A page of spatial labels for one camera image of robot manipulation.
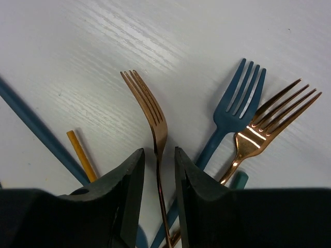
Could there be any dark blue plastic knife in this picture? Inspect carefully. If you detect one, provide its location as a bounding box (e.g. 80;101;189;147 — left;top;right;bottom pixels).
1;80;90;185

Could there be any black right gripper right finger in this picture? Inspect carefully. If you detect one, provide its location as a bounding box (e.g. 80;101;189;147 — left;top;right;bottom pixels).
174;147;330;247

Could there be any yellow-orange chopstick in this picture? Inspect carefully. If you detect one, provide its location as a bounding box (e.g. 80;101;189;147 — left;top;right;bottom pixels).
67;130;98;182

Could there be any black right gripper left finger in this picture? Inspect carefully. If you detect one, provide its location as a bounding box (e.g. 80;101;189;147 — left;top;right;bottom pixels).
1;149;145;247

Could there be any rose gold fork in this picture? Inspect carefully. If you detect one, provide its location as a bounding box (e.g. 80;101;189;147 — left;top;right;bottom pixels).
120;70;173;247

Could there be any teal chopstick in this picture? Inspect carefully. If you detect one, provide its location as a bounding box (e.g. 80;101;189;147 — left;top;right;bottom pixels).
230;171;249;190

